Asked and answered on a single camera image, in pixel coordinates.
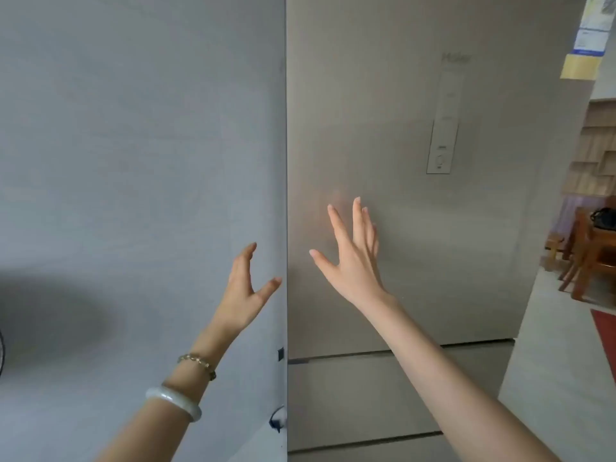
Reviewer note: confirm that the blue yellow paper label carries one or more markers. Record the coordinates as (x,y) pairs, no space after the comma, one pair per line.
(584,43)

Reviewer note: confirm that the person's right forearm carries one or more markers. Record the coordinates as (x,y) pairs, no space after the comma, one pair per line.
(457,389)

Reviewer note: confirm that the wooden bookshelf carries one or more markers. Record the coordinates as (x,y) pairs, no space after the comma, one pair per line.
(592,153)

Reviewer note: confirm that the black bag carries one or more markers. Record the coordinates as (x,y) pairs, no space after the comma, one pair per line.
(604,220)

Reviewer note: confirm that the person's left forearm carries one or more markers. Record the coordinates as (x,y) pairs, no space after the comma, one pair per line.
(139,437)

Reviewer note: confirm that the white jade bangle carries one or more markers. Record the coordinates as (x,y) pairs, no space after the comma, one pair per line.
(178,401)

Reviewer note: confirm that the person's left hand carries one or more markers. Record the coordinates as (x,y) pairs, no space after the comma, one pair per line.
(243,298)

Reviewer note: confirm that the person's right hand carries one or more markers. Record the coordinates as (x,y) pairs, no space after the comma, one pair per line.
(358,269)

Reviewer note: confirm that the red floor mat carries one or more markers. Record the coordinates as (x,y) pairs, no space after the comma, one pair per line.
(607,331)

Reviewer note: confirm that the silver refrigerator door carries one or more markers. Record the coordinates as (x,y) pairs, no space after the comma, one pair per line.
(409,264)

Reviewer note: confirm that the wooden dining table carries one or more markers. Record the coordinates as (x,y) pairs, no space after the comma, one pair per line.
(594,254)

